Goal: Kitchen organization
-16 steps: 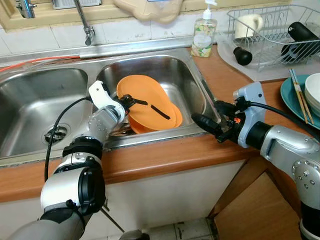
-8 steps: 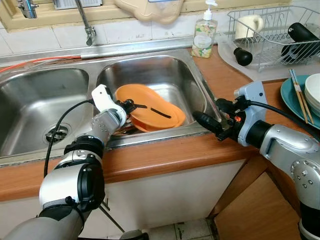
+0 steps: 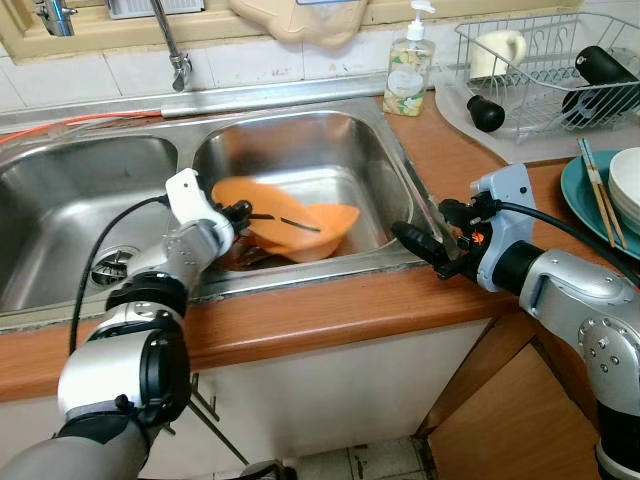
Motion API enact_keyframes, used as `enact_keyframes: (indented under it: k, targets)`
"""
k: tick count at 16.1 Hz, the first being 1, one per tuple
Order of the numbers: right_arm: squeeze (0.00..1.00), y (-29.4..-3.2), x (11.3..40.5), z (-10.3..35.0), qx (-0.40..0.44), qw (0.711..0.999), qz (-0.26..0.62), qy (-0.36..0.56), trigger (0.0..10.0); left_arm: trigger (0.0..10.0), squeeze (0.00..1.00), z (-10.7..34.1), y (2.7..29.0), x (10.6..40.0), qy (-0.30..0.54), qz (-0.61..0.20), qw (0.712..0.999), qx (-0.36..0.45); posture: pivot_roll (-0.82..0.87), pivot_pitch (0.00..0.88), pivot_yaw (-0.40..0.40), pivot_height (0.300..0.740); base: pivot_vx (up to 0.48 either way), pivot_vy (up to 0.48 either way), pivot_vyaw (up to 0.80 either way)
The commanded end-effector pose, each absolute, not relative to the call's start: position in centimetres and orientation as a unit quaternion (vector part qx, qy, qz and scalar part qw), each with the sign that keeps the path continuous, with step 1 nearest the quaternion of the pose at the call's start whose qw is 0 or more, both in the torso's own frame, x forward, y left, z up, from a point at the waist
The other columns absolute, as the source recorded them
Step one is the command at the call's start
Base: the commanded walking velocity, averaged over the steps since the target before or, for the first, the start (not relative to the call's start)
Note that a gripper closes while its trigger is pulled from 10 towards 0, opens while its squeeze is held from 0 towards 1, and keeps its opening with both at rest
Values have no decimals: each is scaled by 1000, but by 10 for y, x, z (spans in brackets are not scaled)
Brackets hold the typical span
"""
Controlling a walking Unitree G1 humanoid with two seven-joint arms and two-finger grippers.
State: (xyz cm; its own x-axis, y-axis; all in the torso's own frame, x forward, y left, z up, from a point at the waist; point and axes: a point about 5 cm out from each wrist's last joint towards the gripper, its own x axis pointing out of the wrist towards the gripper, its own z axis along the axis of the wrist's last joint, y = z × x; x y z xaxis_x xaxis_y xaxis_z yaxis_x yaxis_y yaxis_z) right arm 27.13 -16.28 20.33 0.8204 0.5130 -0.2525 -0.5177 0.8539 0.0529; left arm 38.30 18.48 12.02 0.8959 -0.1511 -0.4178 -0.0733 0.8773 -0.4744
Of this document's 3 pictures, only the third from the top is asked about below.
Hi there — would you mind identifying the stainless steel double sink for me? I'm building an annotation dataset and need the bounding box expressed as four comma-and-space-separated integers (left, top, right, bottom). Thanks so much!
0, 75, 451, 331

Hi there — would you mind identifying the grey plastic drain tray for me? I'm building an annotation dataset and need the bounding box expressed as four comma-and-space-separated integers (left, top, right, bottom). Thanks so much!
435, 80, 640, 166

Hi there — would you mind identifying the silver water tap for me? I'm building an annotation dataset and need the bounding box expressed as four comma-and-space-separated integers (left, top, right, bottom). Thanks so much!
35, 0, 76, 38

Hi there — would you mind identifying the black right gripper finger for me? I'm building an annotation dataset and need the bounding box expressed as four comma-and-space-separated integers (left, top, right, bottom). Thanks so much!
392, 221, 448, 253
405, 245, 456, 278

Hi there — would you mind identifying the metal cabinet handle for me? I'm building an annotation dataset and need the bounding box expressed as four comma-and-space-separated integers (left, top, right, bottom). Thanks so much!
185, 375, 251, 466

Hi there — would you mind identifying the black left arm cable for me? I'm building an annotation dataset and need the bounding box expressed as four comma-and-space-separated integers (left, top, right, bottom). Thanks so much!
68, 195, 171, 351

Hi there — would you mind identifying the white ceramic bowl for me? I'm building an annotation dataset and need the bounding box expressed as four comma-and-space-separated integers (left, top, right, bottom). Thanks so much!
608, 148, 640, 236

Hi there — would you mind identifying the chrome sink faucet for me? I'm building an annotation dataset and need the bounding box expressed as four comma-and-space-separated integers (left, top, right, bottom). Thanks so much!
150, 0, 194, 93

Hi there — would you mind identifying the round sink drain strainer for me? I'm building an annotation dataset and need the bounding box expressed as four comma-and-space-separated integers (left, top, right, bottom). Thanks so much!
92, 248, 131, 289

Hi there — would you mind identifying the teal plate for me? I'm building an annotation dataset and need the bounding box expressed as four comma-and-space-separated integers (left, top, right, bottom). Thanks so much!
560, 150, 640, 263

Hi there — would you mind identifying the black insulated bottle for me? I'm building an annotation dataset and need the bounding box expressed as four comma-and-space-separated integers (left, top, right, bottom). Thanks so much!
560, 45, 639, 129

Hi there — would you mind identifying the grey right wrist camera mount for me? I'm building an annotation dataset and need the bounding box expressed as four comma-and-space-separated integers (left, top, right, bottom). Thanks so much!
470, 165, 531, 291

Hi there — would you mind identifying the white cabinet door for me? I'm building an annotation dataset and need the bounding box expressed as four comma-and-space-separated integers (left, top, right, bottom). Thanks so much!
0, 318, 496, 480

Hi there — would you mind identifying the wooden chopstick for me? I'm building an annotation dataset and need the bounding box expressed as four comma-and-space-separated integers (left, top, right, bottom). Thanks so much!
588, 138, 626, 247
580, 140, 614, 249

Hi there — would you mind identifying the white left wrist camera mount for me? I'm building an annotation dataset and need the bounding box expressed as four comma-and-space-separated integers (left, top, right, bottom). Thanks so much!
163, 168, 233, 241

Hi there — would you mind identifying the beige window frame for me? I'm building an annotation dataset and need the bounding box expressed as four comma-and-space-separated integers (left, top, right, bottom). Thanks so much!
0, 0, 586, 63

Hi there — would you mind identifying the white ribbed filter box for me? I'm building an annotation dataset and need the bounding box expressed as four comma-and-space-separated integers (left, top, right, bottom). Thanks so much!
105, 0, 206, 21

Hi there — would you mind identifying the soap dispenser bottle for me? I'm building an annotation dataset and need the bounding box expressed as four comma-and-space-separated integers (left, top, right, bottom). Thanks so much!
383, 0, 436, 118

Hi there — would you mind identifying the metal wire dish rack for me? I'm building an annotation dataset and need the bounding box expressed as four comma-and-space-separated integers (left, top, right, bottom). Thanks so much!
455, 12, 640, 136

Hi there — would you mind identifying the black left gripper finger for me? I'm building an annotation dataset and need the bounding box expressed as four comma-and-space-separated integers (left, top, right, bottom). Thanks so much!
250, 210, 323, 234

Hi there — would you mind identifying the brown wooden cabinet door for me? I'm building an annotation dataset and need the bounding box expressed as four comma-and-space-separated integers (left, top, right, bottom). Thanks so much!
430, 320, 601, 480

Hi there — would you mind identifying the cream ceramic mug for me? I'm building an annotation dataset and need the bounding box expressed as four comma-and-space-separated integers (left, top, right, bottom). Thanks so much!
470, 30, 528, 81

